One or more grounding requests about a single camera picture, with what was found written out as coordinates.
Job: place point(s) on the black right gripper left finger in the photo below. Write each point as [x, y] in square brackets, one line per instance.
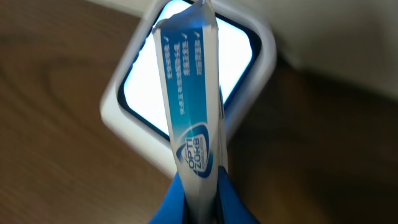
[173, 209]

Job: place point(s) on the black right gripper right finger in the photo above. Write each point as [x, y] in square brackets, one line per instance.
[229, 208]

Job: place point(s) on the white blue medicine box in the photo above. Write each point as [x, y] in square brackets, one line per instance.
[187, 55]

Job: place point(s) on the white barcode scanner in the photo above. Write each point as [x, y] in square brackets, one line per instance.
[132, 105]

